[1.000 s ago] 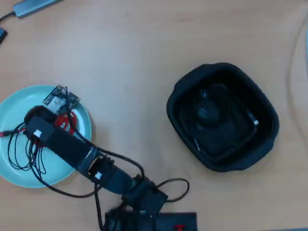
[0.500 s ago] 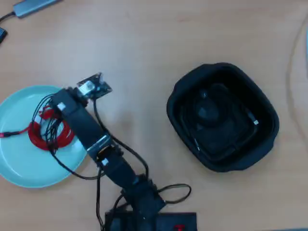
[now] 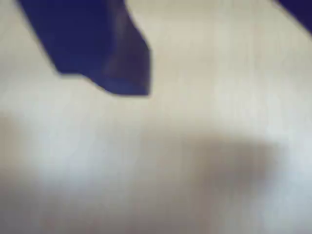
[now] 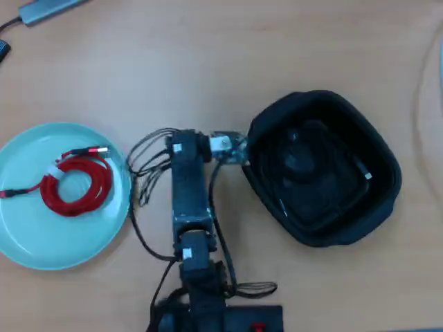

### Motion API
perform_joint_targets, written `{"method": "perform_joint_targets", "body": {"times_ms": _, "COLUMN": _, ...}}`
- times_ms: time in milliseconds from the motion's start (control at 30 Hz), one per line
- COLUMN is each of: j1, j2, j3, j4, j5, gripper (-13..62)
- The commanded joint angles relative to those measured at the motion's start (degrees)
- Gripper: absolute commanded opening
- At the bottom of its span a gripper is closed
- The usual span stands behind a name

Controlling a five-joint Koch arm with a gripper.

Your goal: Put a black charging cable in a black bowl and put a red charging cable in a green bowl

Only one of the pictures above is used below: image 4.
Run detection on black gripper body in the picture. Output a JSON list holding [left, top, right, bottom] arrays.
[[164, 129, 212, 164]]

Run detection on red braided charging cable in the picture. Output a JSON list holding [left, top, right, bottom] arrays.
[[0, 145, 116, 219]]

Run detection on black charging cable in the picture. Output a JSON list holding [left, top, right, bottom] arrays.
[[255, 119, 375, 225]]

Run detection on green round bowl plate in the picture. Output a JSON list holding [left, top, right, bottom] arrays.
[[0, 121, 133, 271]]

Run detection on black square bowl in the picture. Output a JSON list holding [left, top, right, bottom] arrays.
[[242, 89, 403, 248]]

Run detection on gray USB hub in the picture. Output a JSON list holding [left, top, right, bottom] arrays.
[[17, 0, 91, 28]]

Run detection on black flat device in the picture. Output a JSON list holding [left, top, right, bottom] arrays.
[[0, 39, 13, 65]]

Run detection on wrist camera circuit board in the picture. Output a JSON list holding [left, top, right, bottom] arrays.
[[208, 129, 250, 167]]

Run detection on thin black arm wires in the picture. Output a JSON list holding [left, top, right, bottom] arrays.
[[125, 127, 181, 209]]

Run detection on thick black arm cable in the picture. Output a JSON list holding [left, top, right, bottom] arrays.
[[128, 207, 178, 312]]

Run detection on looped thin black wire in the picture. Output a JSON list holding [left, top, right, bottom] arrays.
[[234, 282, 279, 300]]

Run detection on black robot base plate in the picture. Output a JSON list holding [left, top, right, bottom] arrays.
[[224, 304, 285, 332]]

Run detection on black hub cable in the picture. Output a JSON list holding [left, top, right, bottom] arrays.
[[0, 15, 21, 34]]

